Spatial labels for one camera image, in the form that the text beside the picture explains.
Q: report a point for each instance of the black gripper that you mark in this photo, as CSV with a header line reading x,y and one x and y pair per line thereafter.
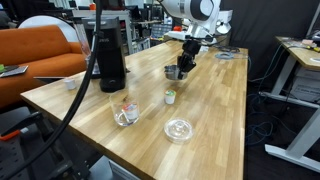
x,y
189,55

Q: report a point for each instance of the small silver pot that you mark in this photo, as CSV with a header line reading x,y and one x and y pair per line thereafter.
x,y
172,72

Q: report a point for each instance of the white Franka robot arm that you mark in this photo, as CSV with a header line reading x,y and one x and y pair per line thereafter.
x,y
196,13

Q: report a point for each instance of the coffee pod with colourful lid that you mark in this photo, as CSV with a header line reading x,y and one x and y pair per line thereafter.
x,y
170,97

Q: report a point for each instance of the cardboard coloured cabinet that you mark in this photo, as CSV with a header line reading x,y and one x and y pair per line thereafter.
x,y
170,35

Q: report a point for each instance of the grey tape roll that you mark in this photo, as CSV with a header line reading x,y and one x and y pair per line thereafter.
x,y
224,56

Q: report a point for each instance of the clear glass lid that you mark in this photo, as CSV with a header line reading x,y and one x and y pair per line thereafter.
x,y
179,130

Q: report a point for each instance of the coffee pod inside glass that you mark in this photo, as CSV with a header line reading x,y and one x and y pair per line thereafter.
x,y
130,111

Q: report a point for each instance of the clear glass cup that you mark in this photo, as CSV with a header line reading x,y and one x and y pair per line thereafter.
x,y
125,108

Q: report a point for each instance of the black coffee maker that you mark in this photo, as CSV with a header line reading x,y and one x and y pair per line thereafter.
x,y
111,56

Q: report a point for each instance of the clear water tank black lid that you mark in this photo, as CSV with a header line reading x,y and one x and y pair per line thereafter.
x,y
85,43

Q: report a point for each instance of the small white coffee pod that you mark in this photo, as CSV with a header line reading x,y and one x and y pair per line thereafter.
x,y
70,84

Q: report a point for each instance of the white leg wooden desk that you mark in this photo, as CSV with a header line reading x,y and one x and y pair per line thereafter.
x,y
300,100

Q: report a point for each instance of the white box under desk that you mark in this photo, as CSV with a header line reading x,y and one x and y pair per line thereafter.
x,y
306,85

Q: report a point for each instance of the white round chair back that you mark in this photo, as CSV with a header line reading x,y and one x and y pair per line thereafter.
x,y
50,21

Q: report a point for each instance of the orange sofa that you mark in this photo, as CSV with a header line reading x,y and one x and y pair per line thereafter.
x,y
36,56

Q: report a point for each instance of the dark tablet on sofa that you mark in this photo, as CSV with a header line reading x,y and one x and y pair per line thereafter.
x,y
13,71

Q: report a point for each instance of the black metal cart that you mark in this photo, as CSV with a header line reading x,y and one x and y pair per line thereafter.
x,y
33,156

